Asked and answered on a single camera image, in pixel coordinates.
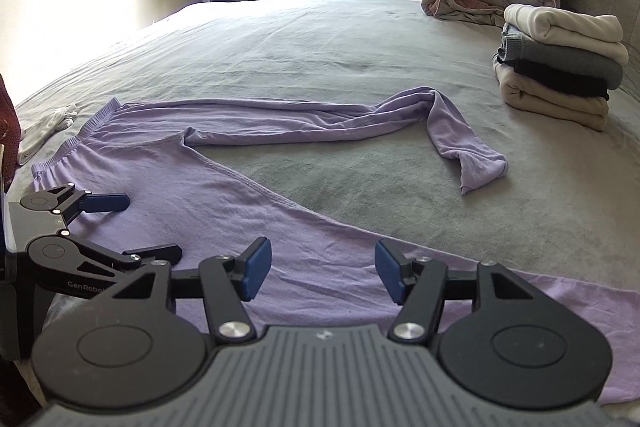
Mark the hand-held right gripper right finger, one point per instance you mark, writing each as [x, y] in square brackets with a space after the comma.
[387, 269]

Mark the grey bed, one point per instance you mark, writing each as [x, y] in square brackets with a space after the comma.
[325, 52]

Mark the folded light blue garment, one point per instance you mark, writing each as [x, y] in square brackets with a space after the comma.
[511, 42]

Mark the folded grey sweater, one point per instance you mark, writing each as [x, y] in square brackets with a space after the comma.
[570, 64]

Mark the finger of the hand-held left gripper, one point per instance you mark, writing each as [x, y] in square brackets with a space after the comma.
[107, 202]
[155, 254]

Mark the person's maroon fleece robe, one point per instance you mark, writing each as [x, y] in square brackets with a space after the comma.
[7, 127]

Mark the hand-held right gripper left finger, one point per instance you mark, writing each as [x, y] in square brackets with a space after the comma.
[257, 267]

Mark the white crumpled cloth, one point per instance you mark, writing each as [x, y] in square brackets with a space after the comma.
[47, 132]

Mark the purple pants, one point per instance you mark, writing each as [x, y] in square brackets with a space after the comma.
[225, 207]

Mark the folded beige garment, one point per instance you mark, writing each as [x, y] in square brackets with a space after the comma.
[550, 104]

